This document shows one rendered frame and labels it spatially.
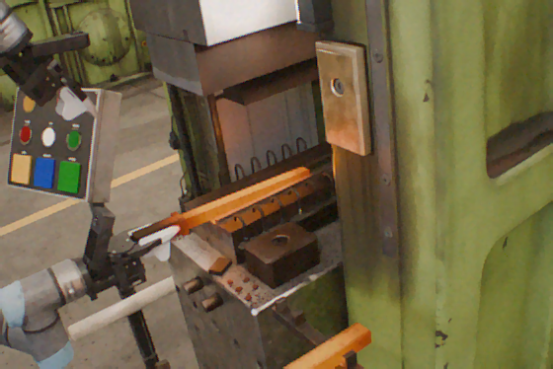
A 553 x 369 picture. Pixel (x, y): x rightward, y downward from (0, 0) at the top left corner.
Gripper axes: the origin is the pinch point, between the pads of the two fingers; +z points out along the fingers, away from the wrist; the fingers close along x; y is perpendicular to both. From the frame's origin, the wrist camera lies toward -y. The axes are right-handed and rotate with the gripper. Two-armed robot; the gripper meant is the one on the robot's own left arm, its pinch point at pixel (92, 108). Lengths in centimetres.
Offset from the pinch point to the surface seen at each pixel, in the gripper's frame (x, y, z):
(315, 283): 36, -3, 41
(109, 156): -27.0, 2.6, 22.5
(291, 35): 21.9, -33.5, 8.4
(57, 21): -451, -78, 88
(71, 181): -28.0, 13.6, 20.1
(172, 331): -80, 33, 122
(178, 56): 15.3, -15.8, -1.4
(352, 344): 62, 4, 26
